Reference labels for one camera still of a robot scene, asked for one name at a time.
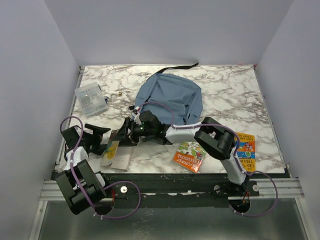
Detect clear plastic storage box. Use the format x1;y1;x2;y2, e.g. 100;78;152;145
74;82;108;117

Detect yellow cover book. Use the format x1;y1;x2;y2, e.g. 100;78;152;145
100;129;133;171

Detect purple cable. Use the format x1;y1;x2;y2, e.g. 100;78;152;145
59;116;142;220
133;101;279;218

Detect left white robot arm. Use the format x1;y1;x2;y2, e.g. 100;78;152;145
55;123;111;215

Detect orange treehouse book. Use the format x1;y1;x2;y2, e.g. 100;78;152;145
173;142;207;174

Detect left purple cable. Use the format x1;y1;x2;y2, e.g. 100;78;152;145
59;116;142;220

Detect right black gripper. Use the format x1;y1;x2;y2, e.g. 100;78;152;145
111;118;155;148

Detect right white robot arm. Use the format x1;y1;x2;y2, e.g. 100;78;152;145
112;110;250;196

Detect aluminium mounting rail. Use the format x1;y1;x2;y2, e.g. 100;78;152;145
38;177;306;201

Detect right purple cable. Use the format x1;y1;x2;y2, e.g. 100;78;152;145
133;101;279;218

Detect white plastic fitting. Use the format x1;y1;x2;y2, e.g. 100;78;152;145
103;91;123;101

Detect yellow blue treehouse book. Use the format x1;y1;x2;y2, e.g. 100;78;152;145
237;132;256;172

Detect blue student backpack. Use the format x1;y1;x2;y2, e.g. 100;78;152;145
130;67;203;127

